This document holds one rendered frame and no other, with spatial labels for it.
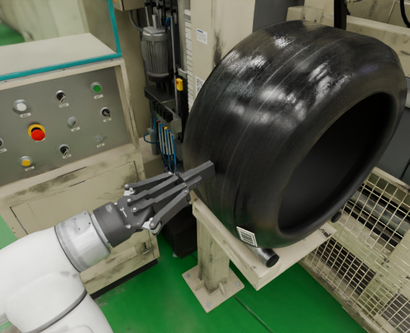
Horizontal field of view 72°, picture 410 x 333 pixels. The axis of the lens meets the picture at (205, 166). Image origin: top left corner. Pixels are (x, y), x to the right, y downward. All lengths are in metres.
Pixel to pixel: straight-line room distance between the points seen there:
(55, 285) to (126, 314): 1.30
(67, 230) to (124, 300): 1.34
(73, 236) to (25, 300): 0.10
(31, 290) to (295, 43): 0.60
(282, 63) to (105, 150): 0.86
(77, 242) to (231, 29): 0.62
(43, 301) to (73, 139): 0.75
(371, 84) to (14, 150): 1.05
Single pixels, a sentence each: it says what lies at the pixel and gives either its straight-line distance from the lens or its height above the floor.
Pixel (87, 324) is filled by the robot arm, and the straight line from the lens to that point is 0.53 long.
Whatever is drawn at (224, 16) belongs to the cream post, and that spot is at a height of 1.44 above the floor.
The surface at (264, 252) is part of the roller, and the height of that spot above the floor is 0.92.
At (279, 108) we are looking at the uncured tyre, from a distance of 0.51.
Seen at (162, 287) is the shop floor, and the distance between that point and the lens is 1.81.
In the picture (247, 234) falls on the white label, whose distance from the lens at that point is 0.62.
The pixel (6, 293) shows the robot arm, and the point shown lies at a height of 1.21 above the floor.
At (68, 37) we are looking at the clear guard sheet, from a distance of 1.02.
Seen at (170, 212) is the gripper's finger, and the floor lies 1.22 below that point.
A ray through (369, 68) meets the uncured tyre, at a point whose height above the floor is 1.41.
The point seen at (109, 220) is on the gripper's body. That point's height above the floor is 1.23.
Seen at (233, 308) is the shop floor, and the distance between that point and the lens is 1.75.
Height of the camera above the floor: 1.60
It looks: 40 degrees down
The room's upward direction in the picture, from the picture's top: straight up
